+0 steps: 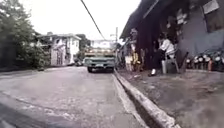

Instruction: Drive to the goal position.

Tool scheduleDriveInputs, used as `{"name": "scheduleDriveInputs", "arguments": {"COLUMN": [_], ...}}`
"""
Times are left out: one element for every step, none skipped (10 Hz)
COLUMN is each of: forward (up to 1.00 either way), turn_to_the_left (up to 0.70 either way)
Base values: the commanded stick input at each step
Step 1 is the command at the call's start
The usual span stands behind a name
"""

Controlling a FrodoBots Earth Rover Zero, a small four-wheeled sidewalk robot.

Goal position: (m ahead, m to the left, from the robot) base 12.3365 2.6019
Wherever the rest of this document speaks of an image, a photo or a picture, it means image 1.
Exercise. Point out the pale distant building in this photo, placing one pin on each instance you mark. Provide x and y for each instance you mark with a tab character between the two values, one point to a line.
101	43

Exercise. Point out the pole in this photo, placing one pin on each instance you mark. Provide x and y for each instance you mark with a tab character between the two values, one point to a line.
116	37

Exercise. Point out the row of trees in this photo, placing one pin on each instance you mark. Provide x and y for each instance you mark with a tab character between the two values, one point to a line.
16	40

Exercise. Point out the white house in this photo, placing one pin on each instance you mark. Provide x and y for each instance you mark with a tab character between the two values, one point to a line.
63	49

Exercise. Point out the person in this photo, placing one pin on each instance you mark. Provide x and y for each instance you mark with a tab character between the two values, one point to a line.
163	51

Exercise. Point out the row of bottles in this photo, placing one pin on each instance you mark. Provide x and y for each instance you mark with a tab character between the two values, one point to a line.
206	60

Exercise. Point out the pale plastic chair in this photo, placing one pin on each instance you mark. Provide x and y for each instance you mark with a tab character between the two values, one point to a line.
170	64

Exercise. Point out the dark roadside shop building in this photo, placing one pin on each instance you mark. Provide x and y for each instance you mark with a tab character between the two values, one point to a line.
186	30

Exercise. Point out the green truck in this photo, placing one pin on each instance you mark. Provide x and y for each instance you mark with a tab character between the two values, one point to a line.
99	59

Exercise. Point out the concrete kerb with gutter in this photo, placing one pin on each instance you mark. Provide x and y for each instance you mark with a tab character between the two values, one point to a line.
146	103

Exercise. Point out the grey concrete pavement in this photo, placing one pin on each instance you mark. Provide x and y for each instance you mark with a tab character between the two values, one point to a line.
186	96

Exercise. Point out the grey concrete road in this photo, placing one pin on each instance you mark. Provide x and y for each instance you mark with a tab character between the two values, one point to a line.
73	96

